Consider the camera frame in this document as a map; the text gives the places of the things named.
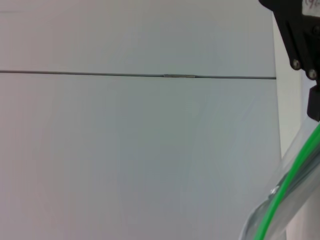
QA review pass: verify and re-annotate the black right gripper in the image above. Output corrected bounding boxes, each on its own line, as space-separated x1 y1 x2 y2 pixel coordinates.
258 0 320 123

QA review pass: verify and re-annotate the clear green-zippered document bag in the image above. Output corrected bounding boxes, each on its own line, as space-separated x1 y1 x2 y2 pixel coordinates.
238 119 320 240

